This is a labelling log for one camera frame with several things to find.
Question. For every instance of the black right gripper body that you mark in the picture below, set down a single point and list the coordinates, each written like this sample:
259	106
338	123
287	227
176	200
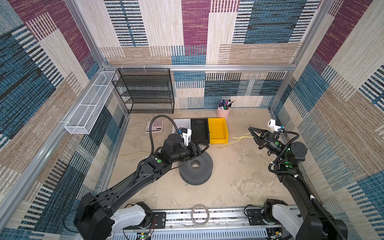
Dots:
272	143

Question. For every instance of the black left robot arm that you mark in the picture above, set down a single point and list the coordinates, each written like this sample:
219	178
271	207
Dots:
99	215

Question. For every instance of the purple cap marker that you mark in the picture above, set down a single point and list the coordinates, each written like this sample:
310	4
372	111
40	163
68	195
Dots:
221	104

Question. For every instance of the black plastic bin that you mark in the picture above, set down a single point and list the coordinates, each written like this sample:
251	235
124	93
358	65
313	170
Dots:
200	130

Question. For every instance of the yellow plastic bin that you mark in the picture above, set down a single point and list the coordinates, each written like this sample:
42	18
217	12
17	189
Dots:
218	131

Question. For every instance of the white plastic bin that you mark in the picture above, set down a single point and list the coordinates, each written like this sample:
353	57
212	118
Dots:
181	123

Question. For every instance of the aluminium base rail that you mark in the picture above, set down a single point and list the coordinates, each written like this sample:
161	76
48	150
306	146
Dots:
235	223

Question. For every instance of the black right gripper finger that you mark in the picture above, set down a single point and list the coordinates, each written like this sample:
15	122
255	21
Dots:
258	138
257	131

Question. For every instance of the pink metal pen bucket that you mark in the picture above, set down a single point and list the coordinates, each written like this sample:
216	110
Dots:
223	112

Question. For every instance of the black wire mesh shelf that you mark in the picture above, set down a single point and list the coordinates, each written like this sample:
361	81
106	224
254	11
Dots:
145	90

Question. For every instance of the white wire mesh basket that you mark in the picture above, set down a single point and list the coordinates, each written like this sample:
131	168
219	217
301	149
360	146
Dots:
87	112

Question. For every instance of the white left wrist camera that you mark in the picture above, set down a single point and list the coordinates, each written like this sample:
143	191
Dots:
186	135

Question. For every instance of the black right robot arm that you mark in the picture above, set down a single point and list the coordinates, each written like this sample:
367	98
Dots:
314	222

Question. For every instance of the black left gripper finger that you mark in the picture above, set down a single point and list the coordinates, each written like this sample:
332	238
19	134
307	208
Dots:
200	150
200	144

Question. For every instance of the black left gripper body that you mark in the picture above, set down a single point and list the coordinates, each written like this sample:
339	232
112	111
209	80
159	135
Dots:
188	152

